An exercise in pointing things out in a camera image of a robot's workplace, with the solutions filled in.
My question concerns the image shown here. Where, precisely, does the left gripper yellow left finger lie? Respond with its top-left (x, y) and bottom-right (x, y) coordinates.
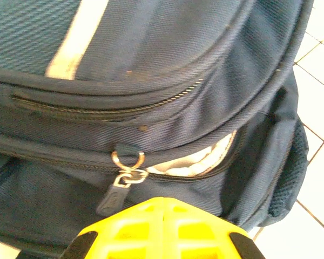
top-left (62, 197), bottom-right (164, 259)

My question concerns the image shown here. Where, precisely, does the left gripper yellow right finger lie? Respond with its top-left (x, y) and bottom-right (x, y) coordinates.
top-left (163, 197), bottom-right (267, 259)

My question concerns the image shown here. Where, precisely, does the navy blue student backpack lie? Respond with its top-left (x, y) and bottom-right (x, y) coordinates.
top-left (0, 0), bottom-right (314, 259)

